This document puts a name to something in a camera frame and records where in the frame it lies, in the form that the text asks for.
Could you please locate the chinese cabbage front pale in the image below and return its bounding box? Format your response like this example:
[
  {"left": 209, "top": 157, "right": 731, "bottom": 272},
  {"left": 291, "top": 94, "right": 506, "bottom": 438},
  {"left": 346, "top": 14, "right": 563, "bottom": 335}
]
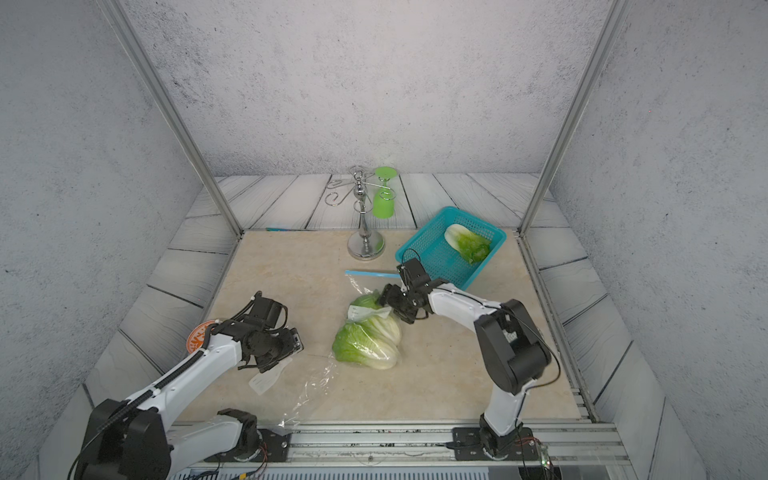
[{"left": 347, "top": 290, "right": 402, "bottom": 346}]

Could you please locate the clear zipper bag blue seal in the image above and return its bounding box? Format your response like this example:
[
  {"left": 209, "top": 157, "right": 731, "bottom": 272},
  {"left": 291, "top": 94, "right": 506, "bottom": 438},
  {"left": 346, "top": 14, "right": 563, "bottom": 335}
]
[{"left": 249, "top": 270, "right": 403, "bottom": 432}]

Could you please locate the chinese cabbage dark green leafy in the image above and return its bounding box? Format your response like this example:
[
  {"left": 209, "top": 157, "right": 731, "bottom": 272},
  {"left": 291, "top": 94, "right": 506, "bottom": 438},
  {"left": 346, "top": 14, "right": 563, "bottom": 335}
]
[{"left": 332, "top": 322, "right": 400, "bottom": 370}]

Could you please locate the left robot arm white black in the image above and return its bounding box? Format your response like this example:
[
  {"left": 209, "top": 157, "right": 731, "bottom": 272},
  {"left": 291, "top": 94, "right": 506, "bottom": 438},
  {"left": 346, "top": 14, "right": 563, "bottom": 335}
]
[{"left": 67, "top": 292, "right": 303, "bottom": 479}]

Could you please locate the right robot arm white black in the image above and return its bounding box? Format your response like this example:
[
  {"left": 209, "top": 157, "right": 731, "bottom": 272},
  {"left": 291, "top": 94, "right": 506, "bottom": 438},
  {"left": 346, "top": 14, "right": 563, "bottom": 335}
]
[{"left": 378, "top": 258, "right": 557, "bottom": 460}]

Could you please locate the chinese cabbage right in basket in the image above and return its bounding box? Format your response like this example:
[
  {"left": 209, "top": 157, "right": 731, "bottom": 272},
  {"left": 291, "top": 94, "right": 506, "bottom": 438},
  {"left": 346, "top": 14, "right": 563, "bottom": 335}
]
[{"left": 444, "top": 224, "right": 491, "bottom": 265}]

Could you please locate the teal plastic basket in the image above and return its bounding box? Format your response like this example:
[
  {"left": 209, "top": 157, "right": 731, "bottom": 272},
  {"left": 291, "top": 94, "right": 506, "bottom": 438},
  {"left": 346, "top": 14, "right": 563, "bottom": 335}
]
[{"left": 395, "top": 207, "right": 507, "bottom": 290}]

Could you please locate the silver metal cup stand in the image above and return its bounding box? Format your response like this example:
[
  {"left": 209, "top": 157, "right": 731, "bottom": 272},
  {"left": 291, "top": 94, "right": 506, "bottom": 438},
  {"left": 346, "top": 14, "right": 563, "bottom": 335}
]
[{"left": 324, "top": 166, "right": 385, "bottom": 261}]

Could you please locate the orange patterned bowl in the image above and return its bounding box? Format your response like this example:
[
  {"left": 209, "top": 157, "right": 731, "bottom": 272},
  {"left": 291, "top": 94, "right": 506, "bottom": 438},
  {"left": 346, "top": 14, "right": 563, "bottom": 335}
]
[{"left": 186, "top": 319, "right": 217, "bottom": 354}]

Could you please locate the green plastic cup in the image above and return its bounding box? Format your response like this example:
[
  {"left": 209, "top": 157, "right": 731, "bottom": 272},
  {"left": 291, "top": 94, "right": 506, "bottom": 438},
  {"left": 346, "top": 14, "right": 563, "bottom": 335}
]
[{"left": 373, "top": 166, "right": 397, "bottom": 219}]

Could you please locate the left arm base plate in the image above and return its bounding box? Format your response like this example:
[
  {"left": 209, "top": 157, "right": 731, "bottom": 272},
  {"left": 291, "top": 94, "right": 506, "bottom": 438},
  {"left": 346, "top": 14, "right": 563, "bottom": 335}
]
[{"left": 203, "top": 428, "right": 292, "bottom": 464}]

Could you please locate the aluminium rail frame front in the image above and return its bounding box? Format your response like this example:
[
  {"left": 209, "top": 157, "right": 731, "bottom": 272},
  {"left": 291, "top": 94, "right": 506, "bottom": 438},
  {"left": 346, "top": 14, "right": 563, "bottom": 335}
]
[{"left": 173, "top": 421, "right": 636, "bottom": 479}]

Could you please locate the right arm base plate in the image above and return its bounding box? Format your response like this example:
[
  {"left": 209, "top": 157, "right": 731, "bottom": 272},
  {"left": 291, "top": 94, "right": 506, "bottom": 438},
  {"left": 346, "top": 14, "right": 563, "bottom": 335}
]
[{"left": 445, "top": 426, "right": 540, "bottom": 462}]

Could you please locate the left aluminium corner post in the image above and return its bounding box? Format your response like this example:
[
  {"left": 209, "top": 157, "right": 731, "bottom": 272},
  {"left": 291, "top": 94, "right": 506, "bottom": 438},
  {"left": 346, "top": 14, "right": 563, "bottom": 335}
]
[{"left": 97, "top": 0, "right": 244, "bottom": 240}]

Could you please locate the aluminium corner post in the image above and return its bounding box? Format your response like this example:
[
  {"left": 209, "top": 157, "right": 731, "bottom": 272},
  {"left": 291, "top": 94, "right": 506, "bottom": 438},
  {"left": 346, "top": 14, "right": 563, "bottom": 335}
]
[
  {"left": 518, "top": 0, "right": 632, "bottom": 237},
  {"left": 97, "top": 0, "right": 244, "bottom": 240}
]

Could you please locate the right aluminium corner post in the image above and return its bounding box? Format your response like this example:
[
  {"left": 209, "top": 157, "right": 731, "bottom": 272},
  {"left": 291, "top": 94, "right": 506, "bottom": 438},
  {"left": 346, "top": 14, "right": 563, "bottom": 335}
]
[{"left": 518, "top": 0, "right": 632, "bottom": 237}]

